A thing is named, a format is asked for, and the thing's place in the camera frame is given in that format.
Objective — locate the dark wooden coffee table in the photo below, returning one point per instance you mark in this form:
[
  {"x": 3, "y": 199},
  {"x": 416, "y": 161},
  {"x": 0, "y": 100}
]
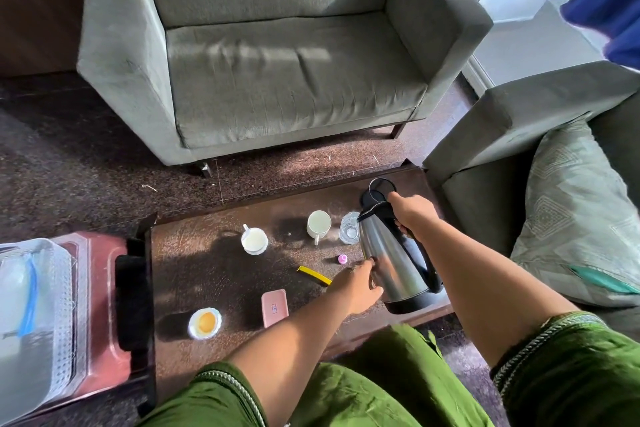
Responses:
[{"x": 225, "y": 266}]

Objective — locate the black mesh cup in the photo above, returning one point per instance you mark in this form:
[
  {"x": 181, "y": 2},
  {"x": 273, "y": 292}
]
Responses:
[{"x": 371, "y": 197}]

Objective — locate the pink lidded box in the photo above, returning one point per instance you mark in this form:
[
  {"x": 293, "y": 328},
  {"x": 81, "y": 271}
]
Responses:
[{"x": 275, "y": 308}]

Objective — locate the brown wooden door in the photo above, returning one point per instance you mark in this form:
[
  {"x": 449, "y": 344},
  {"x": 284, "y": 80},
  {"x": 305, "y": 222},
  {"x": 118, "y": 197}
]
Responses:
[{"x": 35, "y": 11}]

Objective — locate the person's left forearm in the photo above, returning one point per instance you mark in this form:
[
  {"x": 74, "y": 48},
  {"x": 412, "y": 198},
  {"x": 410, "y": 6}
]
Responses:
[{"x": 290, "y": 356}]

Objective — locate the clear glass tumbler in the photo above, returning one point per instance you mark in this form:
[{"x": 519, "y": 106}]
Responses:
[{"x": 349, "y": 229}]

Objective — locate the yellow stick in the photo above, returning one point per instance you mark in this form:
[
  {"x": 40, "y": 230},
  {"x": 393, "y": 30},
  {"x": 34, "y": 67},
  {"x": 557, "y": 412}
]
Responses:
[{"x": 314, "y": 275}]

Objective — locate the person's right forearm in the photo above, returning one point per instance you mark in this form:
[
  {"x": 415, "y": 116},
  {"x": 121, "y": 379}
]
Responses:
[{"x": 495, "y": 291}]

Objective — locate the person's left hand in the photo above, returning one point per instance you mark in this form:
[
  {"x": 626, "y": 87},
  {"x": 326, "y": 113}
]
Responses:
[{"x": 357, "y": 287}]

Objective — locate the pale green patterned cushion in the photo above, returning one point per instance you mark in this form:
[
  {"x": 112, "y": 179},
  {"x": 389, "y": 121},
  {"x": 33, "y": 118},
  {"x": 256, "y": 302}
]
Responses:
[{"x": 575, "y": 216}]

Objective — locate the tall white mug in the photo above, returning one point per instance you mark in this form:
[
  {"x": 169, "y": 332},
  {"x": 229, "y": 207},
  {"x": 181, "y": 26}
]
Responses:
[{"x": 319, "y": 222}]

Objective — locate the grey-green loveseat sofa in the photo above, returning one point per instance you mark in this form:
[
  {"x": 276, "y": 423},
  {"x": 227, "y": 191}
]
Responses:
[{"x": 290, "y": 76}]

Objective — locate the red plastic stool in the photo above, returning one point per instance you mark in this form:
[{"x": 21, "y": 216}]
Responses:
[{"x": 105, "y": 286}]

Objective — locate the white scalloped rim cup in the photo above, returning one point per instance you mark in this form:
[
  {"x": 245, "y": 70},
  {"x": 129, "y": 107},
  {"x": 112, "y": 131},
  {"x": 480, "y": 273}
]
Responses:
[{"x": 205, "y": 323}]

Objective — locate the white perforated plastic basket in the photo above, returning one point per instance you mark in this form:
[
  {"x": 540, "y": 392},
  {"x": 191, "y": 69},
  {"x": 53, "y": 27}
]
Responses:
[{"x": 62, "y": 321}]

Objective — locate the person's right hand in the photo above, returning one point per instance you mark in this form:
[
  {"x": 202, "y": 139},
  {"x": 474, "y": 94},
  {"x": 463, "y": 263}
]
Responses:
[{"x": 414, "y": 212}]

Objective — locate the pink bottle cap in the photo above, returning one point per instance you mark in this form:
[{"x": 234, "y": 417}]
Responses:
[{"x": 342, "y": 259}]

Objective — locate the person's green garment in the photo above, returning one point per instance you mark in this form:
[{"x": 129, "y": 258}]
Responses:
[{"x": 400, "y": 381}]

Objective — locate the clear plastic bag blue zip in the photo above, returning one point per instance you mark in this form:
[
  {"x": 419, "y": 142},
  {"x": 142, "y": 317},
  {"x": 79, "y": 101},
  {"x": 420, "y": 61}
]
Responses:
[{"x": 15, "y": 301}]

